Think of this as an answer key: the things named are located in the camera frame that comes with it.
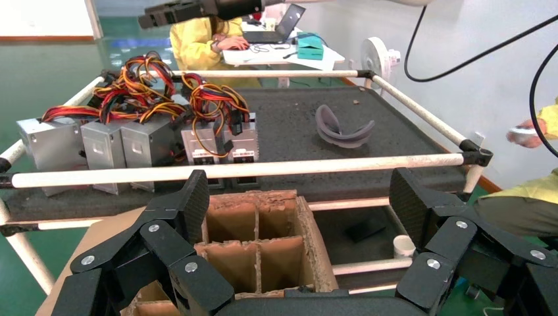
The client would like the long black robot cable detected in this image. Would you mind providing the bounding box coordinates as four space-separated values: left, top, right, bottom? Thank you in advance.
403 4 558 84

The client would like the hand of seated person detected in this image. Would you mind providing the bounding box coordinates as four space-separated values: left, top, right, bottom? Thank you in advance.
215 36 250 52

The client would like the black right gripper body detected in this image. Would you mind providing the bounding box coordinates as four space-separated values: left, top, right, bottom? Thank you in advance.
215 0 265 20

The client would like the black laptop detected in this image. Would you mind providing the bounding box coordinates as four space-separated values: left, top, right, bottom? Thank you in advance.
241 3 307 45

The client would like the white electric fan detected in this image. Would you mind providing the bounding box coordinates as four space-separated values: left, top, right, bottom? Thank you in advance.
360 37 402 92

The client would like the teal box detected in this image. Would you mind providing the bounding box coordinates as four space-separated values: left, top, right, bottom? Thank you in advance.
296 32 326 61

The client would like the black flat block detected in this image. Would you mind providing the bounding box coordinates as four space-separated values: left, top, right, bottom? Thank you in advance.
345 217 388 244

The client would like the white desk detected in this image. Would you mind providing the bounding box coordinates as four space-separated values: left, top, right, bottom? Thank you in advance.
221 28 346 72

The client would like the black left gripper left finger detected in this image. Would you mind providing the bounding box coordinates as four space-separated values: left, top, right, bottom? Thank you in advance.
51 169 236 316

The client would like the silver power supply with wires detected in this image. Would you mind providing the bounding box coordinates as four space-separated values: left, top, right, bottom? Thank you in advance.
16 104 105 197
120 93 193 193
187 82 261 190
180 72 251 190
80 54 175 196

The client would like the seated person in yellow jacket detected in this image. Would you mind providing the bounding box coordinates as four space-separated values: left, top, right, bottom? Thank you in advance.
168 15 263 88

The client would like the dark grey foam cart mat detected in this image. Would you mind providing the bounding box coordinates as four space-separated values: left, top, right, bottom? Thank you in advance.
0 85 469 221

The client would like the white pipe cart frame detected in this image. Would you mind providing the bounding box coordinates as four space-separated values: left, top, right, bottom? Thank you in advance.
0 68 495 298

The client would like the short black robot cable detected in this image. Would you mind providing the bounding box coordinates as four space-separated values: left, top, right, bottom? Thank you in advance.
529 55 558 159

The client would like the brown cardboard box with dividers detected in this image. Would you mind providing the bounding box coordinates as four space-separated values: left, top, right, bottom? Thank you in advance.
37 190 339 316

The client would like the grey curved foam piece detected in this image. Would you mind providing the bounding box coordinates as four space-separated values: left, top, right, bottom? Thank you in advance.
315 103 376 150

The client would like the crouching person in yellow jacket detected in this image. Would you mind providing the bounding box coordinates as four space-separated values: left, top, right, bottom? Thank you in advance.
472 97 558 251

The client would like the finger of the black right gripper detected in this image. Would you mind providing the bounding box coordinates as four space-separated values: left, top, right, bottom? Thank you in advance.
138 0 219 29

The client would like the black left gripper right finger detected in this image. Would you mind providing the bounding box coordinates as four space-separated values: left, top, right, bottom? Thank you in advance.
388 167 558 316

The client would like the hand of crouching person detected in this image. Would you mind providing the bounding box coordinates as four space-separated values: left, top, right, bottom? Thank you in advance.
505 118 545 149

